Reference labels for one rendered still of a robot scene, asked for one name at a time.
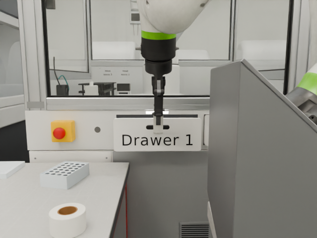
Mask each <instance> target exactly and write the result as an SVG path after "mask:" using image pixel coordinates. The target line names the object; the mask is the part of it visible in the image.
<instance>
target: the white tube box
mask: <svg viewBox="0 0 317 238"><path fill-rule="evenodd" d="M88 175H89V163H87V162H75V161H64V162H62V163H60V164H58V165H56V166H54V167H52V168H50V169H48V170H46V171H44V172H42V173H41V174H40V184H41V187H49V188H57V189H66V190H68V189H69V188H70V187H72V186H73V185H75V184H76V183H78V182H79V181H80V180H82V179H83V178H85V177H86V176H88Z"/></svg>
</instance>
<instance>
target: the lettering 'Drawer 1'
mask: <svg viewBox="0 0 317 238"><path fill-rule="evenodd" d="M124 136H128V137H130V143H129V144H124ZM186 136H189V144H186V145H192V144H190V136H191V135H186ZM122 138H123V145H130V144H131V142H132V138H131V136H130V135H122ZM137 138H140V137H137ZM137 138H136V137H135V138H134V145H136V139H137ZM142 138H146V137H142ZM166 138H169V137H165V138H164V144H165V145H171V144H166V143H165V142H171V138H169V139H170V141H165V139H166ZM176 138H179V137H176ZM176 138H175V137H174V145H175V140H176ZM144 141H147V142H146V144H142V142H144ZM155 141H157V144H158V145H159V144H160V141H161V137H160V139H159V143H158V140H157V137H156V138H155V140H154V143H153V140H152V137H151V142H152V145H154V144H155ZM141 145H148V139H147V138H146V140H143V141H141Z"/></svg>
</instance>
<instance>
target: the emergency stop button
mask: <svg viewBox="0 0 317 238"><path fill-rule="evenodd" d="M53 135H54V137H55V138H56V139H62V138H64V137H65V135H66V132H65V130H64V129H63V128H61V127H58V128H56V129H54V131H53Z"/></svg>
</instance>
